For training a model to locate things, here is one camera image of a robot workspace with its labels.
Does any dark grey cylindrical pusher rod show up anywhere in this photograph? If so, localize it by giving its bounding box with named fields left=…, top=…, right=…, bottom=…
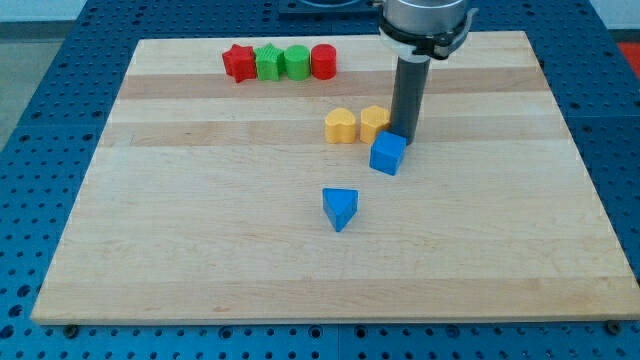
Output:
left=390, top=58, right=430, bottom=145

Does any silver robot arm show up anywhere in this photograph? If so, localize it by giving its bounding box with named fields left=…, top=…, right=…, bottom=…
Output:
left=378, top=0, right=478, bottom=144

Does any yellow heart block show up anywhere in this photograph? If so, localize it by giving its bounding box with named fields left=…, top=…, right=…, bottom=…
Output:
left=324, top=107, right=357, bottom=144

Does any yellow hexagon block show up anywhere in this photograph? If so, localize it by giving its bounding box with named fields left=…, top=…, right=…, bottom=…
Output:
left=360, top=105, right=390, bottom=144

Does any blue cube block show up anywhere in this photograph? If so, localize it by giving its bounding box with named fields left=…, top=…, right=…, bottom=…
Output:
left=369, top=131, right=407, bottom=176

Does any red cylinder block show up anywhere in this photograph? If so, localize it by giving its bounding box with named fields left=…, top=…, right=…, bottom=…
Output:
left=311, top=44, right=337, bottom=80

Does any green cylinder block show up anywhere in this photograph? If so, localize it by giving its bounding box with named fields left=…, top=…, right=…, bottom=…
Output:
left=284, top=45, right=311, bottom=81

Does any green star block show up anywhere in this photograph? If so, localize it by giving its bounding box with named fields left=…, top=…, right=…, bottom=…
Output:
left=254, top=43, right=284, bottom=81

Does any blue triangle block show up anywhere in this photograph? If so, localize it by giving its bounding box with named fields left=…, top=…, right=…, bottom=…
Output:
left=322, top=188, right=359, bottom=232

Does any red star block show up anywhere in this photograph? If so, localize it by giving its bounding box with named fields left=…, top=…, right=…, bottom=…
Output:
left=222, top=44, right=257, bottom=83

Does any wooden board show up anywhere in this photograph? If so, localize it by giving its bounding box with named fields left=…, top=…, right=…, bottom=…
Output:
left=31, top=31, right=639, bottom=325

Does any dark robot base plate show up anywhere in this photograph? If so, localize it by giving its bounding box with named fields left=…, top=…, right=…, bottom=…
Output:
left=276, top=0, right=379, bottom=18

